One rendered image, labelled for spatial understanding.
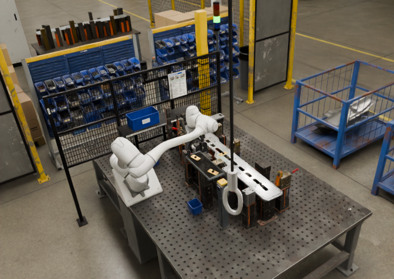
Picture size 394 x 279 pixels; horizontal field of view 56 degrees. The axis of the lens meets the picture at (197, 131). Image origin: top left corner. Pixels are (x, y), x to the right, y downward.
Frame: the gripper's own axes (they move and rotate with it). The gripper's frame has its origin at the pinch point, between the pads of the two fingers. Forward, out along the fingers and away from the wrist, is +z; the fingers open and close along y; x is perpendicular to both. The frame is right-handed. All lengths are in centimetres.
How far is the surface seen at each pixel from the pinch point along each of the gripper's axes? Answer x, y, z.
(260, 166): -36, 40, 19
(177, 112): 90, 59, 19
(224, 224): -40, -10, 47
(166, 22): 316, 236, -5
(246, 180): -37.8, 19.8, 21.7
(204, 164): -12.3, -1.6, 5.7
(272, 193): -63, 21, 22
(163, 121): 86, 36, 19
